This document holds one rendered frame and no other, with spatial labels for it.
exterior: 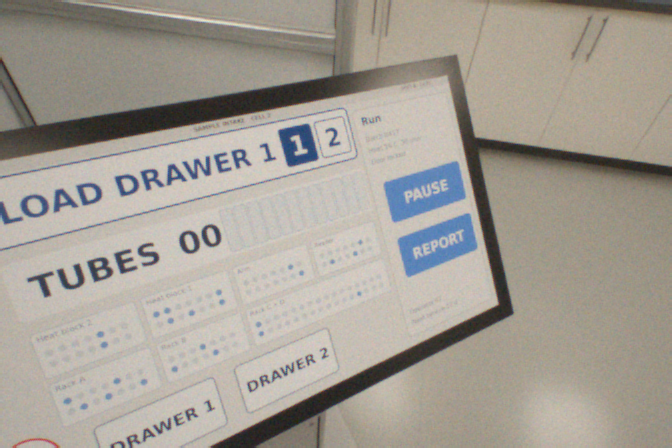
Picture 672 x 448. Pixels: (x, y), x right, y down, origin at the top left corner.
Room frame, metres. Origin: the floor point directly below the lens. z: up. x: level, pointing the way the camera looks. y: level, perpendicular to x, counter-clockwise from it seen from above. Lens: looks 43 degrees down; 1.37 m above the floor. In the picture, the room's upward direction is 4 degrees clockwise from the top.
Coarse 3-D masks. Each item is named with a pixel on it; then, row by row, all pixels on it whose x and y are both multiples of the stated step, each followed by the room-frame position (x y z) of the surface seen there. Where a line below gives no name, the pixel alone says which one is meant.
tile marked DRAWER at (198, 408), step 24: (192, 384) 0.15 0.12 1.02; (216, 384) 0.15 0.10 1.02; (144, 408) 0.13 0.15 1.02; (168, 408) 0.13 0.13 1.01; (192, 408) 0.13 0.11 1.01; (216, 408) 0.14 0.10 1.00; (96, 432) 0.11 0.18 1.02; (120, 432) 0.11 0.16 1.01; (144, 432) 0.11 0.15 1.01; (168, 432) 0.12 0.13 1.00; (192, 432) 0.12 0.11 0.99
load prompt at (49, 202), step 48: (192, 144) 0.28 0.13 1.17; (240, 144) 0.30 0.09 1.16; (288, 144) 0.31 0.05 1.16; (336, 144) 0.33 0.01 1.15; (0, 192) 0.21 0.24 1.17; (48, 192) 0.22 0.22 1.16; (96, 192) 0.23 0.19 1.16; (144, 192) 0.24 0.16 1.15; (192, 192) 0.26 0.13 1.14; (0, 240) 0.19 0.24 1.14
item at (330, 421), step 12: (336, 408) 0.53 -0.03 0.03; (312, 420) 0.27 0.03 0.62; (324, 420) 0.29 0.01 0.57; (336, 420) 0.49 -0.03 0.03; (288, 432) 0.25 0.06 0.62; (300, 432) 0.26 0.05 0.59; (312, 432) 0.27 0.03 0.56; (324, 432) 0.30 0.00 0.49; (336, 432) 0.45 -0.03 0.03; (348, 432) 0.46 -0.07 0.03; (264, 444) 0.23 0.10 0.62; (276, 444) 0.24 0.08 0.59; (288, 444) 0.25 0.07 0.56; (300, 444) 0.26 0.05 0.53; (312, 444) 0.27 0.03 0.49; (324, 444) 0.42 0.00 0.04; (336, 444) 0.42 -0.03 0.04; (348, 444) 0.42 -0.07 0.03
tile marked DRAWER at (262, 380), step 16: (304, 336) 0.20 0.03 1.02; (320, 336) 0.20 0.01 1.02; (272, 352) 0.18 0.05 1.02; (288, 352) 0.18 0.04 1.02; (304, 352) 0.19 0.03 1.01; (320, 352) 0.19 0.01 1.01; (240, 368) 0.16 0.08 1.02; (256, 368) 0.17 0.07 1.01; (272, 368) 0.17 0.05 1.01; (288, 368) 0.17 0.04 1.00; (304, 368) 0.18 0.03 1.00; (320, 368) 0.18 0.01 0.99; (336, 368) 0.19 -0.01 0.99; (240, 384) 0.16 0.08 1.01; (256, 384) 0.16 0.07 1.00; (272, 384) 0.16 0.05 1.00; (288, 384) 0.16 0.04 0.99; (304, 384) 0.17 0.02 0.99; (256, 400) 0.15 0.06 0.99; (272, 400) 0.15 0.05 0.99
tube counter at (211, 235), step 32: (288, 192) 0.29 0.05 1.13; (320, 192) 0.30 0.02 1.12; (352, 192) 0.31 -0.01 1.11; (192, 224) 0.24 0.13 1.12; (224, 224) 0.25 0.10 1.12; (256, 224) 0.26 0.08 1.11; (288, 224) 0.26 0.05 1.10; (320, 224) 0.28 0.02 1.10; (192, 256) 0.22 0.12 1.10; (224, 256) 0.23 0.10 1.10
